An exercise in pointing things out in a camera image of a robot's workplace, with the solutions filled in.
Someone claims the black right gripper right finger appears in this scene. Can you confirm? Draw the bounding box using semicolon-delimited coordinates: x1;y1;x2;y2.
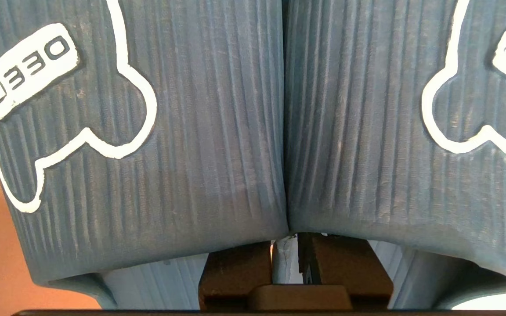
299;233;394;309

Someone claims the dark blue rubber slipper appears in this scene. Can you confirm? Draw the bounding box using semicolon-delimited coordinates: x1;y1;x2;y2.
0;0;289;310
282;0;506;310

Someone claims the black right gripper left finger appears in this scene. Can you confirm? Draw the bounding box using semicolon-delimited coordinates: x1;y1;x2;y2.
198;241;274;309

